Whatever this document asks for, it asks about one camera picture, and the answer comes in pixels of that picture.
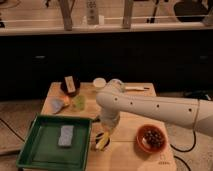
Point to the black white brush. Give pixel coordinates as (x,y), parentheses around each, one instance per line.
(137,88)

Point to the orange bowl with berries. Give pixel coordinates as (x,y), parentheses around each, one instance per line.
(151,139)

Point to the green plastic tray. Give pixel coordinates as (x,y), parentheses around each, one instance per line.
(42,151)

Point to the white plastic cup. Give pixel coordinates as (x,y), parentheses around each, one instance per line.
(99,83)

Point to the orange toy fruit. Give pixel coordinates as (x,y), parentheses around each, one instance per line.
(66,101)

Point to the green toy lettuce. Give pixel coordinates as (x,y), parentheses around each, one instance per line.
(79,102)

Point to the small metal cup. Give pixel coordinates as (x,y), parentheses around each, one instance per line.
(97,139)

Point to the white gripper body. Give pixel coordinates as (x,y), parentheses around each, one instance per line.
(109,121)

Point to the dark bowl with block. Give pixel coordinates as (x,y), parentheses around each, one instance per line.
(70,86)

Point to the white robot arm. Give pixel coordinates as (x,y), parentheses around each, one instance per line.
(189,113)

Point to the blue sponge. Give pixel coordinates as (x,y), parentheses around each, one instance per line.
(66,135)

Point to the blue grey toy piece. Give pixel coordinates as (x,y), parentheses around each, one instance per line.
(56,105)

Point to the yellow toy banana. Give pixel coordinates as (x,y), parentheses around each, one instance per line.
(103,141)

